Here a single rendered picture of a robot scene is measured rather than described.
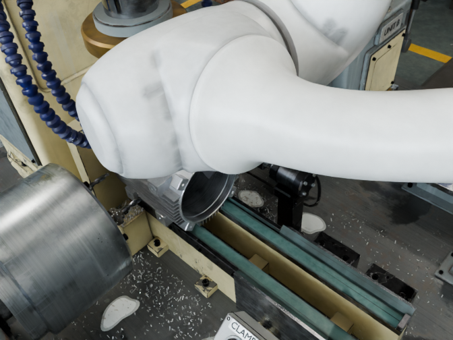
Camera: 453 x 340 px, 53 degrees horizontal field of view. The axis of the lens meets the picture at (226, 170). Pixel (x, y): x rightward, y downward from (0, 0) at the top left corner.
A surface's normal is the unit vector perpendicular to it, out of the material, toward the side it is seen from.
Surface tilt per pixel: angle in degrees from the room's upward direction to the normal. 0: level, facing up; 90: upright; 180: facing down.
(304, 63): 80
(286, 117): 44
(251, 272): 0
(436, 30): 0
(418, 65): 0
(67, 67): 90
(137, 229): 90
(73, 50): 90
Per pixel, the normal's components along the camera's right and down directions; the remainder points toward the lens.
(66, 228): 0.38, -0.31
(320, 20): -0.40, 0.73
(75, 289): 0.71, 0.33
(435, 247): -0.06, -0.71
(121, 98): -0.08, -0.07
